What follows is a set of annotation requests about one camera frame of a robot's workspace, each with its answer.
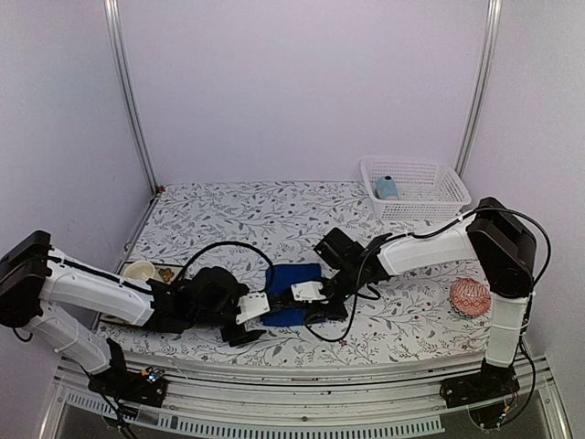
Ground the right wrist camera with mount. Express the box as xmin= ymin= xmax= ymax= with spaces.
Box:
xmin=283 ymin=281 xmax=328 ymax=303

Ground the right aluminium frame post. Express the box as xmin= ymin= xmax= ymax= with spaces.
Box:
xmin=454 ymin=0 xmax=503 ymax=178

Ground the dark blue towel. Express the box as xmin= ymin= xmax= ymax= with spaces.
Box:
xmin=261 ymin=263 xmax=322 ymax=327

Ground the floral square coaster tile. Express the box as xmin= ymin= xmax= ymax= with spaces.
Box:
xmin=98 ymin=260 xmax=187 ymax=328

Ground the red white patterned bowl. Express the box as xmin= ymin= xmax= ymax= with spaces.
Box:
xmin=449 ymin=278 xmax=492 ymax=317

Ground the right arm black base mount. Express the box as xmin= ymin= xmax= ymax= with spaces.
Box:
xmin=439 ymin=359 xmax=520 ymax=408

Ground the floral patterned tablecloth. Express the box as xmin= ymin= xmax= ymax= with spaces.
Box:
xmin=97 ymin=182 xmax=492 ymax=368

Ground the left aluminium frame post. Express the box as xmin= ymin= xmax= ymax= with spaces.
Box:
xmin=103 ymin=0 xmax=159 ymax=196

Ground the cream ribbed mug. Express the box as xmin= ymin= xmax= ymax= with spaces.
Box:
xmin=122 ymin=261 xmax=155 ymax=281

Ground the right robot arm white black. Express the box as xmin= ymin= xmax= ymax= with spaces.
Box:
xmin=292 ymin=197 xmax=542 ymax=399

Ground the aluminium frame post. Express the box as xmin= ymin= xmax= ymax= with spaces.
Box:
xmin=454 ymin=0 xmax=503 ymax=178
xmin=103 ymin=0 xmax=159 ymax=196

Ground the white plastic perforated basket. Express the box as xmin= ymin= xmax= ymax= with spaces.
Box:
xmin=359 ymin=156 xmax=471 ymax=221

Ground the light blue orange dotted towel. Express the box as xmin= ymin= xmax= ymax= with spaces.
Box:
xmin=375 ymin=176 xmax=399 ymax=201

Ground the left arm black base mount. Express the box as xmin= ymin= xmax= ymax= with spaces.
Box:
xmin=88 ymin=338 xmax=168 ymax=408

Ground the left black braided cable loop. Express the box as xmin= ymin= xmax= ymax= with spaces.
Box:
xmin=175 ymin=241 xmax=276 ymax=294

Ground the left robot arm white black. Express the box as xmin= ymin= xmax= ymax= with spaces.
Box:
xmin=1 ymin=230 xmax=270 ymax=397

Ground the front aluminium rail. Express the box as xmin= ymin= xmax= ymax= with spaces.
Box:
xmin=38 ymin=351 xmax=572 ymax=439

